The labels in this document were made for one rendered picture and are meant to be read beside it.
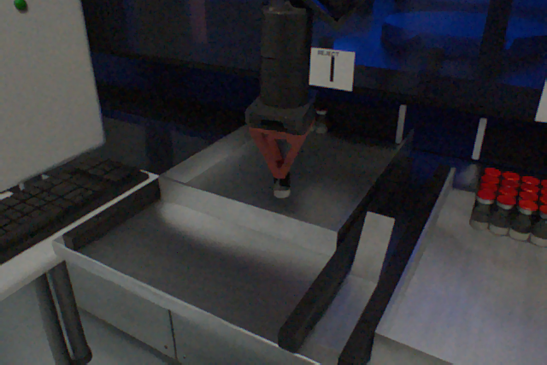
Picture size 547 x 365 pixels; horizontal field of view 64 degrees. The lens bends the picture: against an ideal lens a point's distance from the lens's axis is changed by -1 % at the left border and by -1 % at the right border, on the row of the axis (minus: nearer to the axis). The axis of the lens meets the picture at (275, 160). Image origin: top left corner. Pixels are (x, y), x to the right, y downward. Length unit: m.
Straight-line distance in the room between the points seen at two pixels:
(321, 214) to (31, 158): 0.56
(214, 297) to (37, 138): 0.55
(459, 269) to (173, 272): 0.31
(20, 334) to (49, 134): 1.03
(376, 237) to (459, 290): 0.10
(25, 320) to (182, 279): 1.42
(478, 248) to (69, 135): 0.75
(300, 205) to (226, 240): 0.12
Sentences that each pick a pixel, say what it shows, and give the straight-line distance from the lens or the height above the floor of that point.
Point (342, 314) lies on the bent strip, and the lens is 0.45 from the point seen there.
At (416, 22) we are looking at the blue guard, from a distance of 0.66.
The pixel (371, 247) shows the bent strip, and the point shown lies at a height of 0.91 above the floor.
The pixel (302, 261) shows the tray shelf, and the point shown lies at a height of 0.88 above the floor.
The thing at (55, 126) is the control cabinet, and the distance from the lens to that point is 0.94.
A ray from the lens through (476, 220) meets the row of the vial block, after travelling 0.60.
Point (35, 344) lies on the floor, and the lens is 1.77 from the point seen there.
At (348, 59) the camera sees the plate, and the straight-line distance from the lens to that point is 0.70.
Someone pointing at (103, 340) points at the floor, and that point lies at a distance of 1.70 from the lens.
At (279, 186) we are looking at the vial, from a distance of 0.57.
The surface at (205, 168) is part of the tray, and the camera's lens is 0.69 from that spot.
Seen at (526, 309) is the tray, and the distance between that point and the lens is 0.51.
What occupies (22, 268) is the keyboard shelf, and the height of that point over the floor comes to 0.80.
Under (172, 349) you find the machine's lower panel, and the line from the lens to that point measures 1.43.
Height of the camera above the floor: 1.20
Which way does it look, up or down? 26 degrees down
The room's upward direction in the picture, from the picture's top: straight up
